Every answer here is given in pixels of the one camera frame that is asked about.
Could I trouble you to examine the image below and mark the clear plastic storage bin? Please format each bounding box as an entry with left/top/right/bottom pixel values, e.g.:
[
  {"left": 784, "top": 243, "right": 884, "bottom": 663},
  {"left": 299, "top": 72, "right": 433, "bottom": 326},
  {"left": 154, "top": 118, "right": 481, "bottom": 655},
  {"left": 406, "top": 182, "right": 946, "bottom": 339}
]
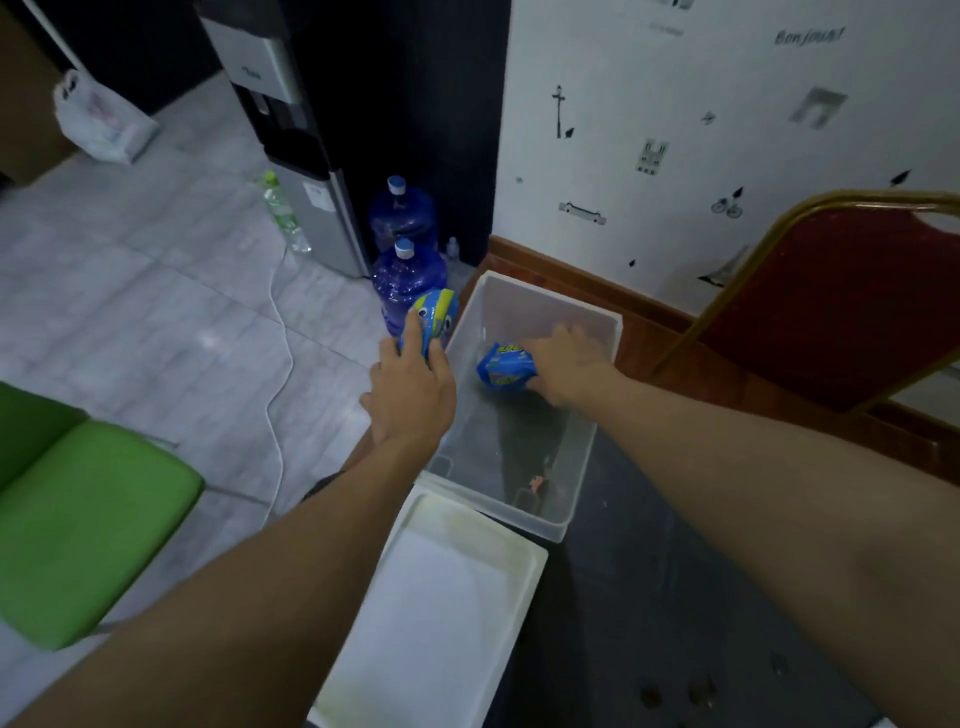
[{"left": 419, "top": 269, "right": 624, "bottom": 545}]

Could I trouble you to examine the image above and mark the brown cardboard carton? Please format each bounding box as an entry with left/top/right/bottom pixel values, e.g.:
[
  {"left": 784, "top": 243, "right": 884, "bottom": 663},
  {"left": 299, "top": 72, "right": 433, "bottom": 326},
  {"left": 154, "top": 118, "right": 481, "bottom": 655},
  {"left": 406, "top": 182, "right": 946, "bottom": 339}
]
[{"left": 0, "top": 0, "right": 76, "bottom": 189}]

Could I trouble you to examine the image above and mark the person's left hand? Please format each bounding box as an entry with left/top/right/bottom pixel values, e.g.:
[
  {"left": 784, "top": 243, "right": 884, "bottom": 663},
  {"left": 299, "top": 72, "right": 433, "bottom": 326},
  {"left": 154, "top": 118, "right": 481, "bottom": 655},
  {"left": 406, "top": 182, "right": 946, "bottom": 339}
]
[{"left": 358, "top": 307, "right": 459, "bottom": 451}]

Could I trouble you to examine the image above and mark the green capped clear bottle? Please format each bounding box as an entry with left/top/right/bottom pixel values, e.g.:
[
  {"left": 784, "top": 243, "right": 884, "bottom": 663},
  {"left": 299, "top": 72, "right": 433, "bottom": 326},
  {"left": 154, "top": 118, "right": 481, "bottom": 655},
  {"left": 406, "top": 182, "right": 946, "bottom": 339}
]
[{"left": 257, "top": 170, "right": 313, "bottom": 256}]

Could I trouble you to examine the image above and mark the white shelf stand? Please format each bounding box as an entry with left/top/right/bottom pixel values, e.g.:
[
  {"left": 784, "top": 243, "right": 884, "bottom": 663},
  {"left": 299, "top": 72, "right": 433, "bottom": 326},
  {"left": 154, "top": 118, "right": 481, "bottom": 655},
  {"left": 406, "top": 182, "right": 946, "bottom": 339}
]
[{"left": 20, "top": 0, "right": 85, "bottom": 75}]

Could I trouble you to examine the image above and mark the silver black water dispenser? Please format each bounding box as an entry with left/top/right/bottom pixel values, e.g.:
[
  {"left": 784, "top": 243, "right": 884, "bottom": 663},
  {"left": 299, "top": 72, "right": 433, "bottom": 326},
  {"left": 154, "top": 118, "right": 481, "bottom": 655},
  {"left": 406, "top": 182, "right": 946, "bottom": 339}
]
[{"left": 194, "top": 0, "right": 373, "bottom": 280}]

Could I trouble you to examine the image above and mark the wide blue wafer snack packet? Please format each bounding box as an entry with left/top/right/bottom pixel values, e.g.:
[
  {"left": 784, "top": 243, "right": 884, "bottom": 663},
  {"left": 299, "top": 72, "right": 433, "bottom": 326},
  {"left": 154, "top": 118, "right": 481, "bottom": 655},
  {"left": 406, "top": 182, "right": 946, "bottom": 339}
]
[{"left": 476, "top": 341, "right": 543, "bottom": 395}]

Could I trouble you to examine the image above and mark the person's left forearm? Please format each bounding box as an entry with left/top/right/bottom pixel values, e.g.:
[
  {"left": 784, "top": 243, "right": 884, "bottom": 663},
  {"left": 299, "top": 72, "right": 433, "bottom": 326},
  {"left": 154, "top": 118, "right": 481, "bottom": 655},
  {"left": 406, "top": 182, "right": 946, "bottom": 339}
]
[{"left": 7, "top": 434, "right": 451, "bottom": 728}]

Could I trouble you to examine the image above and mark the green chair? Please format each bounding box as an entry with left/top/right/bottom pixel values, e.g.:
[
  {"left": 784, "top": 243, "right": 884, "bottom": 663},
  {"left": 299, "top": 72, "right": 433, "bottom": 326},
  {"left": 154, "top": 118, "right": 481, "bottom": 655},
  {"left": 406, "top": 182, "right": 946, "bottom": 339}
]
[{"left": 0, "top": 380, "right": 208, "bottom": 652}]

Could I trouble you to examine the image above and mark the person's right hand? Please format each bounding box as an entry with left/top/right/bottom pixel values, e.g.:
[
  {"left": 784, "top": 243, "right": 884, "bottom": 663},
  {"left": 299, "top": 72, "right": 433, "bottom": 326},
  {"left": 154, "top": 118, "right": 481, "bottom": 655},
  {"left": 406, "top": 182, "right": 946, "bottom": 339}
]
[{"left": 521, "top": 323, "right": 624, "bottom": 410}]

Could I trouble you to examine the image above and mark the white cable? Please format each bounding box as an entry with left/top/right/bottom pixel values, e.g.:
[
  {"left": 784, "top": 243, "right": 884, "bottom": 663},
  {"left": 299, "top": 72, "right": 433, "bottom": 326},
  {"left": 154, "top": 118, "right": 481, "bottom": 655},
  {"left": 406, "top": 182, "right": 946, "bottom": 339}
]
[{"left": 258, "top": 251, "right": 298, "bottom": 526}]

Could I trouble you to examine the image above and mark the person's right forearm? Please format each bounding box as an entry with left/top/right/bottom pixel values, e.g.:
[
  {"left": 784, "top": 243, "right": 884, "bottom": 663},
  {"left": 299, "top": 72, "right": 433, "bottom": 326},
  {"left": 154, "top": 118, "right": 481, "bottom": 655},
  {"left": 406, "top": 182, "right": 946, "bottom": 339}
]
[{"left": 592, "top": 371, "right": 960, "bottom": 728}]

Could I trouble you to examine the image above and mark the red chair gold frame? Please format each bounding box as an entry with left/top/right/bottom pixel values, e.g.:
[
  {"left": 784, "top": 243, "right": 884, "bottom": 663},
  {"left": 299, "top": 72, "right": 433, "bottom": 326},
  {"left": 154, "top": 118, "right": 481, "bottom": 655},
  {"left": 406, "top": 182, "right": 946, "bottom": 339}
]
[{"left": 648, "top": 189, "right": 960, "bottom": 459}]

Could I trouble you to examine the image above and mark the white bin lid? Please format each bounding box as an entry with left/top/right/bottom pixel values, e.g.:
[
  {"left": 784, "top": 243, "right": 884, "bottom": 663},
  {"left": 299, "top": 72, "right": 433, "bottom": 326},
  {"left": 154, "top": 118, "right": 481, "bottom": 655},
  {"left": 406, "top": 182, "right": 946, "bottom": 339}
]
[{"left": 307, "top": 483, "right": 550, "bottom": 728}]

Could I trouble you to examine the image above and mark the blue water jug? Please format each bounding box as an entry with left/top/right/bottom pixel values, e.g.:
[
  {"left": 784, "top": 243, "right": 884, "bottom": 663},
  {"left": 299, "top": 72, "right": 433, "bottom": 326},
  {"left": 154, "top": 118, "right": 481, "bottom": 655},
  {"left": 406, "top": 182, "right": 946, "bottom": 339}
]
[
  {"left": 367, "top": 174, "right": 440, "bottom": 253},
  {"left": 371, "top": 237, "right": 451, "bottom": 339}
]

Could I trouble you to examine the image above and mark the blue Oreo cookie packet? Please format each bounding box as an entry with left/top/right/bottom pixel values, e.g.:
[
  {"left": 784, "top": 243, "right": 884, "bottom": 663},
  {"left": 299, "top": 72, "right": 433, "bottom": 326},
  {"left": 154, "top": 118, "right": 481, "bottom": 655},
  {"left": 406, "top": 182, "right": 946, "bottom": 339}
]
[{"left": 397, "top": 287, "right": 460, "bottom": 360}]

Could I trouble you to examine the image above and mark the white plastic bag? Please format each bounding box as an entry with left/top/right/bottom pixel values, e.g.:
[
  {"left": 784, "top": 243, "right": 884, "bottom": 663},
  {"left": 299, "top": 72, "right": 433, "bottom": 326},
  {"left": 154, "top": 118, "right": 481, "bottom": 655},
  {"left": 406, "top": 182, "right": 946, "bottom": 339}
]
[{"left": 52, "top": 68, "right": 160, "bottom": 166}]

